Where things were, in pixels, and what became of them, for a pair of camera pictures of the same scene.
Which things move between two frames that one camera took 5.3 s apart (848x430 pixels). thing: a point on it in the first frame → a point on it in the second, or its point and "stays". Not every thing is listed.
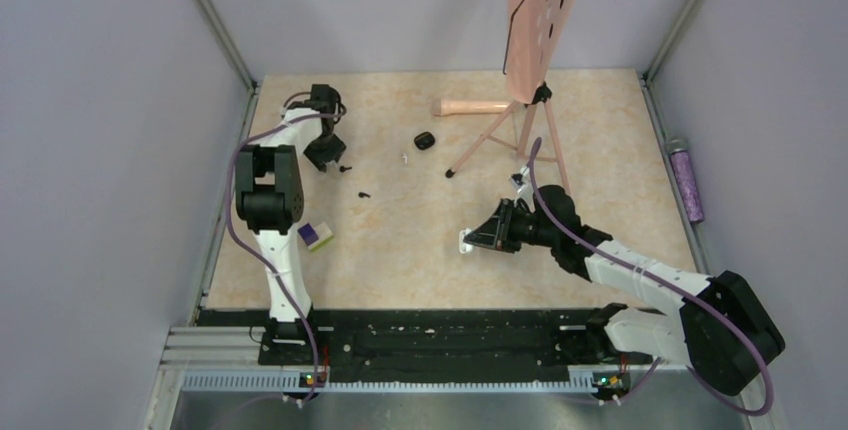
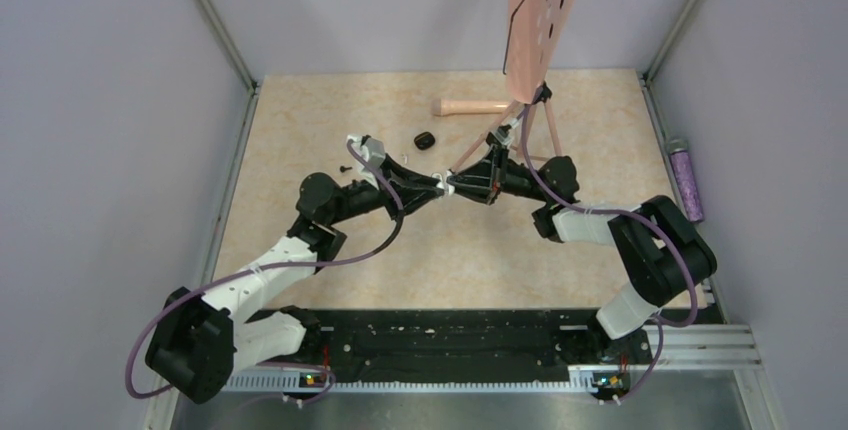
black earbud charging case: x=424 y=140 stays
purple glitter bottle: x=678 y=151 stays
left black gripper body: x=324 y=148 → x=362 y=197
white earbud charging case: x=464 y=247 → x=448 y=188
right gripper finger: x=498 y=231 → x=482 y=180
